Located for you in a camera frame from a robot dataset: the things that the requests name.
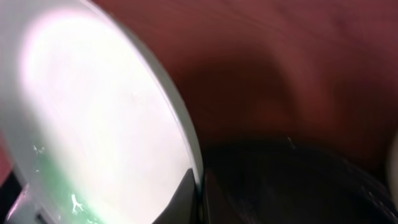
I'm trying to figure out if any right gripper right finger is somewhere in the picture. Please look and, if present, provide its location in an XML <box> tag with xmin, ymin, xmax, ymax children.
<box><xmin>203</xmin><ymin>169</ymin><xmax>258</xmax><ymax>224</ymax></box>

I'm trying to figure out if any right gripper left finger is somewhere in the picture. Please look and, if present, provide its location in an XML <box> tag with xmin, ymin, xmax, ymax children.
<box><xmin>153</xmin><ymin>169</ymin><xmax>197</xmax><ymax>224</ymax></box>

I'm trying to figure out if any mint plate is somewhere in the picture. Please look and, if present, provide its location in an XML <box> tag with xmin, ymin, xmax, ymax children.
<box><xmin>1</xmin><ymin>0</ymin><xmax>203</xmax><ymax>223</ymax></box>

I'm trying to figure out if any black round tray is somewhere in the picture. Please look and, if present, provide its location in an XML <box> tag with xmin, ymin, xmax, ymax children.
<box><xmin>203</xmin><ymin>140</ymin><xmax>397</xmax><ymax>223</ymax></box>

